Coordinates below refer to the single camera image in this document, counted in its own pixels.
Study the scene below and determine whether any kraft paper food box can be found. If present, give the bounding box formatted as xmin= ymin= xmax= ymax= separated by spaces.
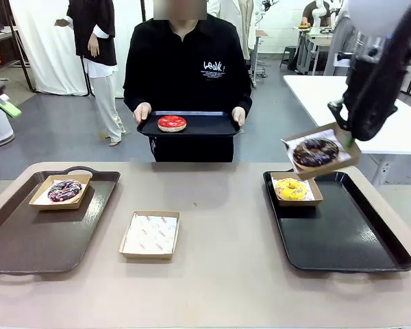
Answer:
xmin=119 ymin=210 xmax=182 ymax=260
xmin=270 ymin=171 xmax=324 ymax=208
xmin=280 ymin=123 xmax=363 ymax=182
xmin=28 ymin=173 xmax=94 ymax=211

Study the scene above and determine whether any mannequin in black top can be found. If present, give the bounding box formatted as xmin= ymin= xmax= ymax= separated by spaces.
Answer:
xmin=54 ymin=0 xmax=127 ymax=147

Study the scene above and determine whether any yellow sprinkled donut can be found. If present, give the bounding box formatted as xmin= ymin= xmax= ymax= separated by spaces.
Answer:
xmin=274 ymin=178 xmax=309 ymax=202

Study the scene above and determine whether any black clothes rack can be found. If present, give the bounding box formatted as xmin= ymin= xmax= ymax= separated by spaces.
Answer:
xmin=0 ymin=0 xmax=32 ymax=84

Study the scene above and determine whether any chocolate sprinkled donut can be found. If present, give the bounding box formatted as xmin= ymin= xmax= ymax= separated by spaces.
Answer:
xmin=292 ymin=137 xmax=340 ymax=171

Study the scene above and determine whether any small black serving tray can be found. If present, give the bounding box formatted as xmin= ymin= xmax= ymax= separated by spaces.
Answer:
xmin=136 ymin=110 xmax=242 ymax=138

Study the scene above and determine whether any white curtain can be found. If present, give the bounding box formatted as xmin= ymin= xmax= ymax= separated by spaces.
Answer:
xmin=10 ymin=0 xmax=148 ymax=97

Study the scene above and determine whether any black cable sleeve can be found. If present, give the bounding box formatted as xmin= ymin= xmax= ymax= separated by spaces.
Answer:
xmin=354 ymin=0 xmax=411 ymax=141

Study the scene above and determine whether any seated person in brown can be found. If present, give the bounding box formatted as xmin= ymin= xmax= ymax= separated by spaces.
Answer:
xmin=301 ymin=0 xmax=333 ymax=29

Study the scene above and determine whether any person's right forearm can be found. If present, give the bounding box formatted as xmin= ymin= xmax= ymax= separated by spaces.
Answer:
xmin=123 ymin=75 xmax=150 ymax=111

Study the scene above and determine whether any red glazed donut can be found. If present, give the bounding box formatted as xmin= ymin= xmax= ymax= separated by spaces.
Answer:
xmin=157 ymin=115 xmax=188 ymax=134

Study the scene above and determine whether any brown plastic tray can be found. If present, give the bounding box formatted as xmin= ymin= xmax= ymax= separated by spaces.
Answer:
xmin=0 ymin=166 xmax=121 ymax=275

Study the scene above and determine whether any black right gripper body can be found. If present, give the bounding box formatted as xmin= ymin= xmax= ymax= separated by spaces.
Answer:
xmin=342 ymin=56 xmax=399 ymax=142

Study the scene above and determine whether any dark background stool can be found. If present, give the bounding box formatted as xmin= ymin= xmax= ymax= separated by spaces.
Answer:
xmin=279 ymin=45 xmax=299 ymax=71

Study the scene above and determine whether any white table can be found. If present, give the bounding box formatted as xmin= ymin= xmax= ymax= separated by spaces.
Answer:
xmin=283 ymin=74 xmax=411 ymax=186

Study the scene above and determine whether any large black plastic tray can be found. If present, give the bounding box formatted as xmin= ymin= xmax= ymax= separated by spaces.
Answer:
xmin=262 ymin=170 xmax=411 ymax=274

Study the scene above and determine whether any person's left hand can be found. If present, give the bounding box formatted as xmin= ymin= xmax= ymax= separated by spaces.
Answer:
xmin=231 ymin=106 xmax=247 ymax=125

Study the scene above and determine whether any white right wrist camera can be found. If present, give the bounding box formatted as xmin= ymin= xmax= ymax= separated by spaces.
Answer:
xmin=333 ymin=51 xmax=356 ymax=68

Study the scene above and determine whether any person in black shirt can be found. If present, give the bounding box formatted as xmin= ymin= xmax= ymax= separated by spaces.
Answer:
xmin=123 ymin=0 xmax=253 ymax=164

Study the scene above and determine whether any person's left forearm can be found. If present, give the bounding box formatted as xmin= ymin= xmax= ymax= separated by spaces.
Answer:
xmin=234 ymin=78 xmax=253 ymax=114

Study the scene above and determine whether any dark donut with pink sprinkles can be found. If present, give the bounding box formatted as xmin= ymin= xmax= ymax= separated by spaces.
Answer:
xmin=47 ymin=179 xmax=84 ymax=204

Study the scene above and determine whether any person in grey trousers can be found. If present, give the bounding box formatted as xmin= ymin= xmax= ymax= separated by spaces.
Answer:
xmin=323 ymin=0 xmax=360 ymax=77

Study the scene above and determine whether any person's right hand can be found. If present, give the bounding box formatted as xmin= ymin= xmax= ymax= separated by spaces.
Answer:
xmin=133 ymin=102 xmax=153 ymax=125

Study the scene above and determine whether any grey background table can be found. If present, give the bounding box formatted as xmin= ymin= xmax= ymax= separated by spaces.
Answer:
xmin=293 ymin=26 xmax=334 ymax=75

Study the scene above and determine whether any small white background robot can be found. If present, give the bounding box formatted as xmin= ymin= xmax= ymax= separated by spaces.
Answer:
xmin=311 ymin=0 xmax=334 ymax=29

